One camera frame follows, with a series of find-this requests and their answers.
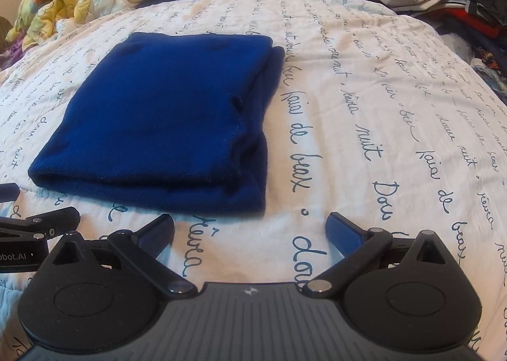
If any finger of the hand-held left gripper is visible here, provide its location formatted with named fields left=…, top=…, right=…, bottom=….
left=0, top=184, right=20, bottom=203
left=0, top=206, right=81, bottom=242

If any yellow and orange comforter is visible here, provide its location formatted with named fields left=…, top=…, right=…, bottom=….
left=6, top=0, right=128, bottom=50

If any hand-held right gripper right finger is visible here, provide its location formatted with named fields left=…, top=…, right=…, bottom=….
left=303, top=211, right=463, bottom=300

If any purple cloth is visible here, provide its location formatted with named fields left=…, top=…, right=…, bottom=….
left=0, top=38, right=33, bottom=69

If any white script-print bedsheet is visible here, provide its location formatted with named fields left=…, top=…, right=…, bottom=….
left=0, top=0, right=507, bottom=361

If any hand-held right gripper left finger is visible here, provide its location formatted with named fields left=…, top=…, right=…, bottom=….
left=37, top=214, right=199, bottom=300

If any blue fleece garment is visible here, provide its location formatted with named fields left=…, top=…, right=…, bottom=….
left=28, top=31, right=286, bottom=216

